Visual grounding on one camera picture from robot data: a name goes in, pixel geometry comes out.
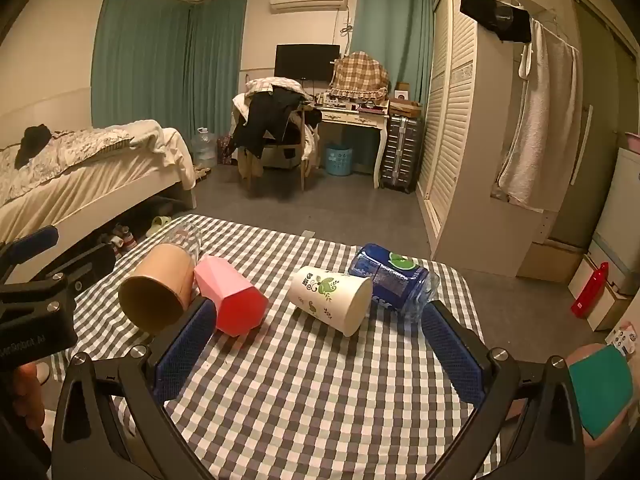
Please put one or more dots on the pink basin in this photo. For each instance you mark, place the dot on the pink basin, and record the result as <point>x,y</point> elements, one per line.
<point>632,140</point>

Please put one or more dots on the pink faceted cup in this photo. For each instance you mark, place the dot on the pink faceted cup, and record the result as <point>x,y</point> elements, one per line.
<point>232,297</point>

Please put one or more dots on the bed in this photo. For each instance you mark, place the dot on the bed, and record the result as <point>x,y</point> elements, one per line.
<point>90,185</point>

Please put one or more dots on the black jacket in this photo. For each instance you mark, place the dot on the black jacket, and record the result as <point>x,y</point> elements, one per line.
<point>260,122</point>

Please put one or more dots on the red bottle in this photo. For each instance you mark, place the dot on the red bottle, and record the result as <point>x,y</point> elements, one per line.
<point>591,290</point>

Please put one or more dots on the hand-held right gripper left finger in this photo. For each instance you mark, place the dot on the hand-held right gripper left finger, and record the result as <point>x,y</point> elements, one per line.
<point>184,347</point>

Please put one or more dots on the blue plastic cup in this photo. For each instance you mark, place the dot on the blue plastic cup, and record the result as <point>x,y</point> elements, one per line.
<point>392,280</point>

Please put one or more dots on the brown cardboard box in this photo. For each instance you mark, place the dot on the brown cardboard box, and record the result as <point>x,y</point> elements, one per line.
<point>406,108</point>

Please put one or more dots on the person's left hand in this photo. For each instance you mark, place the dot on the person's left hand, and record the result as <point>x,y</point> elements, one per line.
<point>29,395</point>

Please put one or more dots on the black hanging bag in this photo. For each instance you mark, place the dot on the black hanging bag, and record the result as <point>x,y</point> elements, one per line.
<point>492,12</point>

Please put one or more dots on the clear plastic cup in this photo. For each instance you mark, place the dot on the clear plastic cup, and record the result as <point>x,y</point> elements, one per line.
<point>184,237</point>

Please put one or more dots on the white power strip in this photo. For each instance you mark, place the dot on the white power strip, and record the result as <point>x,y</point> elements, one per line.
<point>622,339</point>

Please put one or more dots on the green slippers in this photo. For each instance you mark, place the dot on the green slippers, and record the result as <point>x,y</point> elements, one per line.
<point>159,225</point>

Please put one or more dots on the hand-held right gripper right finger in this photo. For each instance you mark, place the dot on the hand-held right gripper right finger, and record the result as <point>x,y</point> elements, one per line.
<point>454,355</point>

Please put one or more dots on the black garment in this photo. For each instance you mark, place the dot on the black garment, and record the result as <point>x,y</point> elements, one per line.
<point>32,142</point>

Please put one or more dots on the white paper cup green print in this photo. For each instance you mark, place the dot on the white paper cup green print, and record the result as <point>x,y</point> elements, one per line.
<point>327,297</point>

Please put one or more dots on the floral quilt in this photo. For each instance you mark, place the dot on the floral quilt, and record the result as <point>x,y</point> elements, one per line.
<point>75,147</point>

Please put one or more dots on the large water jug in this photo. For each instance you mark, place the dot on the large water jug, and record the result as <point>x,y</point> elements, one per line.
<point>204,149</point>

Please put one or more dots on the blue plastic basket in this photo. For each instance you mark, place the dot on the blue plastic basket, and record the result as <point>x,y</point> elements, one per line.
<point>338,160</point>

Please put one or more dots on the teal cushioned stool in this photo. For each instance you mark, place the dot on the teal cushioned stool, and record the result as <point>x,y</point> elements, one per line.
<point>600,390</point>

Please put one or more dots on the white desk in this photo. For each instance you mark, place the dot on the white desk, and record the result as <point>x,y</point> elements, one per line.
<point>355,117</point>

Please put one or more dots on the brown paper cup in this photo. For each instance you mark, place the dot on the brown paper cup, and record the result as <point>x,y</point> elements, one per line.
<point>157,290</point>

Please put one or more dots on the grey checkered tablecloth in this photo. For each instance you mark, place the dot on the grey checkered tablecloth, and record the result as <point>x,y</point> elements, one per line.
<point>310,400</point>

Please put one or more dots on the white fridge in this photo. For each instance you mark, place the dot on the white fridge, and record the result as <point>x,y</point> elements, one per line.
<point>617,210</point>

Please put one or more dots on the white towel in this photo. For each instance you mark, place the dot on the white towel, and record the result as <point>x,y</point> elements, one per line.
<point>542,120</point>

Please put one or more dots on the dark ribbed suitcase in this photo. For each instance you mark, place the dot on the dark ribbed suitcase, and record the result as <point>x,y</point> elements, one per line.
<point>400,152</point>

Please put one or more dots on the white storage box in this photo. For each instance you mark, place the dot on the white storage box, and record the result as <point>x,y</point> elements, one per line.
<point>600,300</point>

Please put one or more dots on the black monitor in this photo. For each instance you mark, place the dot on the black monitor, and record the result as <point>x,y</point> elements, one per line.
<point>305,62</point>

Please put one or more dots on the wooden chair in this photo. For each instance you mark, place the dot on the wooden chair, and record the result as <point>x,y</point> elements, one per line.
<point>302,155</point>

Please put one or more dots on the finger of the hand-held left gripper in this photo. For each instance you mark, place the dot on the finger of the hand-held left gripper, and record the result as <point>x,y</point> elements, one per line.
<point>30,244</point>
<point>82,262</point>

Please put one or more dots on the teal curtain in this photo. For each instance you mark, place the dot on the teal curtain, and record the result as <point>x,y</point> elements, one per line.
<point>395,25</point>
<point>140,60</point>
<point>217,65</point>

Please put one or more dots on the shoes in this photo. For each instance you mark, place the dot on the shoes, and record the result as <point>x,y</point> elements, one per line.
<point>120,240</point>

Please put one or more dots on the plaid cloth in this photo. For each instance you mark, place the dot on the plaid cloth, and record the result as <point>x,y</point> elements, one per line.
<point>360,72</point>

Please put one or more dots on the dark patterned bag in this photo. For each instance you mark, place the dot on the dark patterned bag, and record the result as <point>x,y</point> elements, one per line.
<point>225,150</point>

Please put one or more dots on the white louvered wardrobe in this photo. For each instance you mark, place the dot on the white louvered wardrobe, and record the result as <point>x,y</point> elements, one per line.
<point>465,135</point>

